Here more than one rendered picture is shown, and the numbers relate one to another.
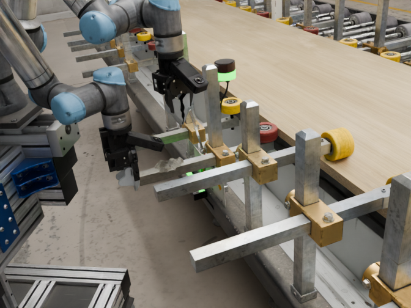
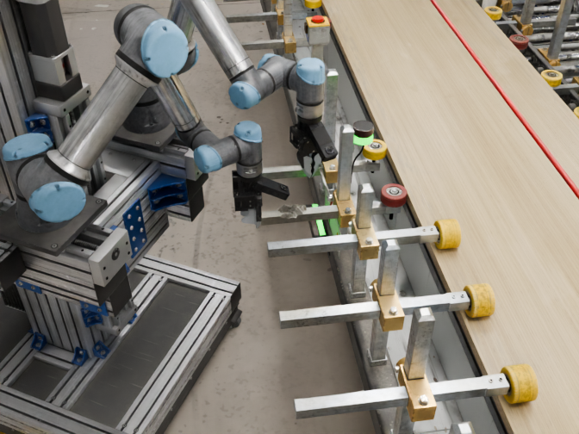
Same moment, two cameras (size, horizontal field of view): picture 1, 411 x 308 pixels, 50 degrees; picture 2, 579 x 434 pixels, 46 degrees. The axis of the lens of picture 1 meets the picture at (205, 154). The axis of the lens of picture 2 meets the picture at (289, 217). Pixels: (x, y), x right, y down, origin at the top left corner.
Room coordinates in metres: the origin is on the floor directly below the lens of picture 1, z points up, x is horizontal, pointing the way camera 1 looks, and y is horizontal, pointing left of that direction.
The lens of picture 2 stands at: (-0.45, -0.19, 2.18)
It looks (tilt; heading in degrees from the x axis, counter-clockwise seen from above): 40 degrees down; 11
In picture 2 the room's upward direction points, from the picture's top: straight up
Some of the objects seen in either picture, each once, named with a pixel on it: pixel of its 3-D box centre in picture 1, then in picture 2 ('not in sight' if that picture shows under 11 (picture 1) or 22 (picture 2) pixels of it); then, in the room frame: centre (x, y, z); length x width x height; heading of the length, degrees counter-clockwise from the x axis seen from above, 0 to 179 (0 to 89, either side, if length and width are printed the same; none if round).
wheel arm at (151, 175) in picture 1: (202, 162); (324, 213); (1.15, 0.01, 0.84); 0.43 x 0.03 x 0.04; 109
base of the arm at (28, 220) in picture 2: not in sight; (42, 199); (0.78, 0.70, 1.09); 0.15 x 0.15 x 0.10
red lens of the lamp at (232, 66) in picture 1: (224, 65); (363, 128); (1.22, -0.08, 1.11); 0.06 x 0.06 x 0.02
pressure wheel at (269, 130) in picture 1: (265, 142); (392, 204); (1.22, -0.19, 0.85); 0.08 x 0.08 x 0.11
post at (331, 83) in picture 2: (186, 99); (328, 135); (1.44, 0.05, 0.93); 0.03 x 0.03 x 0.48; 19
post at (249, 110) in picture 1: (252, 185); (360, 253); (0.97, -0.12, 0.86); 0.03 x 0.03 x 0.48; 19
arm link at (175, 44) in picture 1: (168, 43); (308, 107); (1.15, 0.07, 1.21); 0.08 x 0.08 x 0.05
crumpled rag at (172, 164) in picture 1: (169, 162); (292, 208); (1.12, 0.11, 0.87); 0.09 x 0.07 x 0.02; 109
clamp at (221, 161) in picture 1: (220, 154); (345, 207); (1.19, -0.05, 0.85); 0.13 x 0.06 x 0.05; 19
